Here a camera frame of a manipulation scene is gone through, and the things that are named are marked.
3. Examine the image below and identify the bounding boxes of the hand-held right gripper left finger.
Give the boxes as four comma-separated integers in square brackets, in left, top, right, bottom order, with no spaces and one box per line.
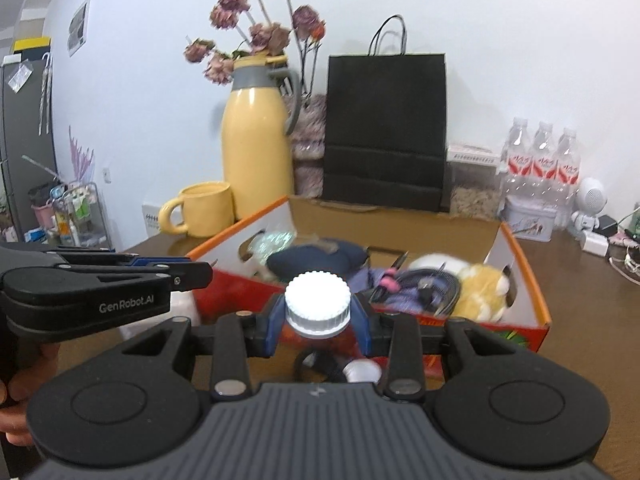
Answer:
[120,295,288,401]

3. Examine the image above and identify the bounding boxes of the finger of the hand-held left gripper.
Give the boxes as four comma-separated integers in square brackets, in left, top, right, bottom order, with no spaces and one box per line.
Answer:
[57,251,193,268]
[145,261,213,291]

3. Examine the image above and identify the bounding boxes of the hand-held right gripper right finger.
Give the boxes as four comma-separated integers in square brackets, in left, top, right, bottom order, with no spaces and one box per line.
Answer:
[347,292,521,401]

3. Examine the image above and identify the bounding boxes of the translucent plastic box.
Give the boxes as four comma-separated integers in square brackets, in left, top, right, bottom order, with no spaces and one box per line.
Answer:
[120,290,202,343]

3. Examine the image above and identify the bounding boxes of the purple knitted pouch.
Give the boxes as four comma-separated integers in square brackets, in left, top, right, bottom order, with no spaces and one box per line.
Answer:
[355,267,451,316]

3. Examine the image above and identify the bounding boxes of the small white bottle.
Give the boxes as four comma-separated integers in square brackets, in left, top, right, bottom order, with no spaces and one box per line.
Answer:
[342,360,383,385]

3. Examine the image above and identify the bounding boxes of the white ribbed jar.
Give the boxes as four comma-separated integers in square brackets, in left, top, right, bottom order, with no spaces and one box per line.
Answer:
[284,270,352,341]

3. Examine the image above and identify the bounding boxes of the navy zip case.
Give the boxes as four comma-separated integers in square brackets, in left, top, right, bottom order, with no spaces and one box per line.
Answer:
[265,240,371,291]

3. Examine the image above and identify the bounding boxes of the iridescent mesh pouf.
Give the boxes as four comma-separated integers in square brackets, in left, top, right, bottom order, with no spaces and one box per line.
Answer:
[245,230,296,281]

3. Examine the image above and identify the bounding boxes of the grey braided cable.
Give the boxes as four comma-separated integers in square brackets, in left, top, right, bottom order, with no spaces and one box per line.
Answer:
[400,267,463,313]

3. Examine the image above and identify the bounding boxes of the white plush toy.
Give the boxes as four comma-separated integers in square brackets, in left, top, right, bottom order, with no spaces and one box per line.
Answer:
[407,253,468,281]

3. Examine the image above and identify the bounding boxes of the yellow plush toy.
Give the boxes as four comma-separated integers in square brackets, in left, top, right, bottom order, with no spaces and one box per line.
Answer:
[452,262,518,323]

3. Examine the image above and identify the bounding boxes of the red cardboard box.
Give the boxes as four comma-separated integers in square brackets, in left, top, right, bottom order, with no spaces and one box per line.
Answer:
[186,195,552,353]

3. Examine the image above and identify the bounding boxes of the person's left hand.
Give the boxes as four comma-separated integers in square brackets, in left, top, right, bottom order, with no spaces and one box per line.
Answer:
[0,342,61,450]

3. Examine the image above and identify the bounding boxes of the white panel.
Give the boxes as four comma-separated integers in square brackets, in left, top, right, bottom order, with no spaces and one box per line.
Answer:
[141,201,166,235]

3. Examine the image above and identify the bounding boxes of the yellow mug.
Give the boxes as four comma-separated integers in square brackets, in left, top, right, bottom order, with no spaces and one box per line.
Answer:
[158,181,236,238]

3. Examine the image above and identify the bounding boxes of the yellow thermos jug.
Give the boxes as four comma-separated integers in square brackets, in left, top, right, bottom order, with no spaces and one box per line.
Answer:
[221,54,303,221]

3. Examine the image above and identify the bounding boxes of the grey cabinet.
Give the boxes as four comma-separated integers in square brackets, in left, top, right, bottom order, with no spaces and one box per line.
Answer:
[0,37,58,243]

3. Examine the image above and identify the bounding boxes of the clear seed container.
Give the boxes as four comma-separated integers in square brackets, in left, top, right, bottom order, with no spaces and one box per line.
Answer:
[445,144,503,221]

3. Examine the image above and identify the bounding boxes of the pink knitted vase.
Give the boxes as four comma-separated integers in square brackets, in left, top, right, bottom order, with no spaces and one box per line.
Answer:
[290,92,328,198]

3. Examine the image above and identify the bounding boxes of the silver metal tin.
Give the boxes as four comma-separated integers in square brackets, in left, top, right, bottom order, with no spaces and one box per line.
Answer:
[502,195,558,242]

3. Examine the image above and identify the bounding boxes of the black paper bag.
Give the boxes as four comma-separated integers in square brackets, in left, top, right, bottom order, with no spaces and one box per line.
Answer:
[322,15,448,213]

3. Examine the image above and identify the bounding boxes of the clear water bottle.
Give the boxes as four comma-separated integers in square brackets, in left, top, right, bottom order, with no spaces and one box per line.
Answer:
[555,127,583,226]
[500,117,533,196]
[530,121,558,201]

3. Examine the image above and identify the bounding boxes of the yellow box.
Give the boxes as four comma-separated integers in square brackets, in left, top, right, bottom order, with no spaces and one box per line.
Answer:
[12,36,53,53]

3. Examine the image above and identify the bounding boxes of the white charger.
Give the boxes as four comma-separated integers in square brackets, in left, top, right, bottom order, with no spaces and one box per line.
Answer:
[580,230,610,257]

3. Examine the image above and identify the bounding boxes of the dried pink roses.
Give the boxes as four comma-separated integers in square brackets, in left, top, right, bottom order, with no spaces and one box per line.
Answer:
[183,0,328,86]

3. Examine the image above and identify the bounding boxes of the white robot figure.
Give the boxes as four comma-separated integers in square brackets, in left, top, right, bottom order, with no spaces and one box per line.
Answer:
[570,176,608,233]

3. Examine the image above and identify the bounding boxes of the black ring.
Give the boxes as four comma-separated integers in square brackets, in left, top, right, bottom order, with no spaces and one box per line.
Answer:
[292,347,346,383]

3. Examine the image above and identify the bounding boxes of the wire storage rack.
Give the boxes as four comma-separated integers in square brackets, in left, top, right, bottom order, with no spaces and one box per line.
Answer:
[27,180,113,251]

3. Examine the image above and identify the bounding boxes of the purple wall decal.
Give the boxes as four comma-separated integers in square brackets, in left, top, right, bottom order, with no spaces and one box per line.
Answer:
[67,125,96,183]

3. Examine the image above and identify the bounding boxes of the wall poster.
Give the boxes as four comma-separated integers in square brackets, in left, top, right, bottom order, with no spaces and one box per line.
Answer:
[67,0,92,58]

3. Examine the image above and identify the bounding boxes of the white tangled cables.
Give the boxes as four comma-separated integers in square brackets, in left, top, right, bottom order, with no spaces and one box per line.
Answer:
[607,240,640,286]

